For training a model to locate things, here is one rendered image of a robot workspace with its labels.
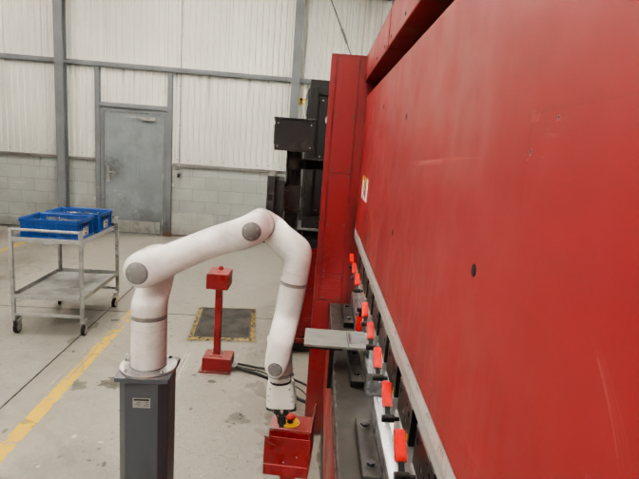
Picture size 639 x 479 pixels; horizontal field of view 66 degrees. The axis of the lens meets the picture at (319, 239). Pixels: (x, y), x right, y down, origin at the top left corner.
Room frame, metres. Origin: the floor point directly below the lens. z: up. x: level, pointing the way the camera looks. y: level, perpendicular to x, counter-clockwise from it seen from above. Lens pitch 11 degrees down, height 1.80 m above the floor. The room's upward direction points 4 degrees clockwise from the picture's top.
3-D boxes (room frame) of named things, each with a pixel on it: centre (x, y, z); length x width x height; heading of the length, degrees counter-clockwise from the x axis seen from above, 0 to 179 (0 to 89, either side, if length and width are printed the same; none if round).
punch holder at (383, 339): (1.39, -0.25, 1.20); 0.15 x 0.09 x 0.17; 0
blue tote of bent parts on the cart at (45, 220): (4.24, 2.32, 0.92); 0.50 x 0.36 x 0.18; 94
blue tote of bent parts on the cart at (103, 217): (4.66, 2.33, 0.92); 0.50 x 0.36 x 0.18; 94
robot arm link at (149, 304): (1.61, 0.56, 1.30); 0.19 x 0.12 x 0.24; 178
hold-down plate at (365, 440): (1.36, -0.20, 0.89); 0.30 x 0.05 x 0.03; 0
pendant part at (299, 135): (3.22, 0.22, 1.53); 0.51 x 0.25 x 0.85; 5
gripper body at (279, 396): (1.56, 0.09, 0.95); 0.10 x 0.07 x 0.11; 86
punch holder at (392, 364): (1.19, -0.25, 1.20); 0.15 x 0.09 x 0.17; 0
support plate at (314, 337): (1.97, -0.10, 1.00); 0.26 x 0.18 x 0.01; 90
